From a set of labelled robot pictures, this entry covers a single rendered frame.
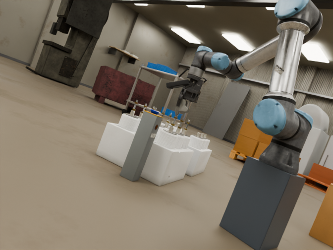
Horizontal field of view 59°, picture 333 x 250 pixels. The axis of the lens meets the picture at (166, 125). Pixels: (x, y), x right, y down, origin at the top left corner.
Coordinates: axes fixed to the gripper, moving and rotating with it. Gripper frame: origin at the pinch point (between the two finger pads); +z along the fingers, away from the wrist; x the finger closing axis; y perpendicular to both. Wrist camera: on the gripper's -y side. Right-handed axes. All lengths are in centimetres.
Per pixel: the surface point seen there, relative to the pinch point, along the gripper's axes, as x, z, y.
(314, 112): 531, -105, 145
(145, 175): -7.4, 33.3, -0.8
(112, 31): 837, -196, -551
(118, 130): -5.3, 18.4, -23.5
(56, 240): -86, 35, 7
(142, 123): -19.9, 9.5, -7.6
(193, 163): 47, 26, 11
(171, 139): -3.5, 12.4, 3.6
